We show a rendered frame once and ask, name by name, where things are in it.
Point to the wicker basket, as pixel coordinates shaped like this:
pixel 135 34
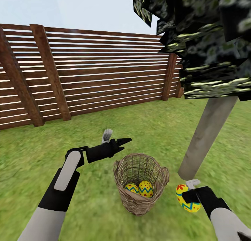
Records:
pixel 135 203

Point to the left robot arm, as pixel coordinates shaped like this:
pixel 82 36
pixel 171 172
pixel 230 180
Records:
pixel 47 220

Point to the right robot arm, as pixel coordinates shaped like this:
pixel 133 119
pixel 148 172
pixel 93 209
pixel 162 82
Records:
pixel 228 226

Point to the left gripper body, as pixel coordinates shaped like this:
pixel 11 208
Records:
pixel 107 150

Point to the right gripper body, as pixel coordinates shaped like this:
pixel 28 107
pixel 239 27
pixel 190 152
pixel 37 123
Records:
pixel 189 197

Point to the easter egg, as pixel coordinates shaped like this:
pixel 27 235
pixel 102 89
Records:
pixel 146 186
pixel 132 187
pixel 190 207

